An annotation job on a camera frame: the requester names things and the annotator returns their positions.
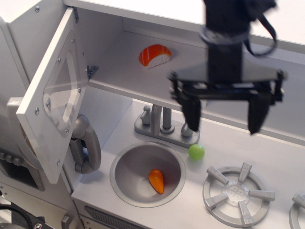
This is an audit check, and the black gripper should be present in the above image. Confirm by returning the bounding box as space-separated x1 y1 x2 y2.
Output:
168 44 287 135

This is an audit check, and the white toy microwave door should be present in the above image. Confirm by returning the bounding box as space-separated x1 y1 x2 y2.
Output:
16 8 88 184

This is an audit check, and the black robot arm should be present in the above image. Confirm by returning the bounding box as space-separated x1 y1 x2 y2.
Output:
169 0 287 134

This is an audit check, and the green toy ball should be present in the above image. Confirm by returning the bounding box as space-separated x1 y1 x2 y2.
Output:
188 144 205 161

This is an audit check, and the silver toy faucet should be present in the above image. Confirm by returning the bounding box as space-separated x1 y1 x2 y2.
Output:
134 104 200 148

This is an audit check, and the salmon sushi toy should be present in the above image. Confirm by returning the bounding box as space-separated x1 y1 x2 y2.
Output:
138 44 172 69

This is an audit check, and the silver stove burner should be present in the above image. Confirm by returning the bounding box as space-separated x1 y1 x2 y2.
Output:
289 193 305 229
203 162 275 228

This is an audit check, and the orange toy carrot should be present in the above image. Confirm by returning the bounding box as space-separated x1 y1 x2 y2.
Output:
148 169 164 194

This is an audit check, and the silver round sink bowl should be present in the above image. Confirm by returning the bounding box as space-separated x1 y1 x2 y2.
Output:
110 142 186 208

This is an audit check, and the white toy kitchen cabinet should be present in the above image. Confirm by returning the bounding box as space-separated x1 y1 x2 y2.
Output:
0 0 305 229

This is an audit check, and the grey toy telephone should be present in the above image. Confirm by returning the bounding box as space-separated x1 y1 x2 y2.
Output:
69 114 101 174

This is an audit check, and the grey fridge ice dispenser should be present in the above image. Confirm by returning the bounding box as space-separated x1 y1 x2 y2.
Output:
0 149 45 191

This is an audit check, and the grey oven door handle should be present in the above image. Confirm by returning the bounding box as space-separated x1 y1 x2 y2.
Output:
61 215 71 229

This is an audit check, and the grey fridge door handle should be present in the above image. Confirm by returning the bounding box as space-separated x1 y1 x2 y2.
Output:
6 97 23 125

